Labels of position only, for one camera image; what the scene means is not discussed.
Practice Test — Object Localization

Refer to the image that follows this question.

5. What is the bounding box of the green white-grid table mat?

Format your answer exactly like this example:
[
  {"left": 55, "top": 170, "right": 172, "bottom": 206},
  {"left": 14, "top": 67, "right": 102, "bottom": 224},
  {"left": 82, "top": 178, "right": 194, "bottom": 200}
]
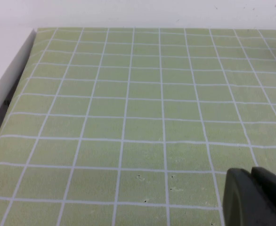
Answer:
[{"left": 0, "top": 27, "right": 276, "bottom": 226}]

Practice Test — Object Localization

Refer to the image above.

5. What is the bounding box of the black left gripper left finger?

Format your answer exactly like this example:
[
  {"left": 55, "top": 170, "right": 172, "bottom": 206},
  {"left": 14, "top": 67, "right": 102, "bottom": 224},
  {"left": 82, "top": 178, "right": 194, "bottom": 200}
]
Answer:
[{"left": 222, "top": 167, "right": 276, "bottom": 226}]

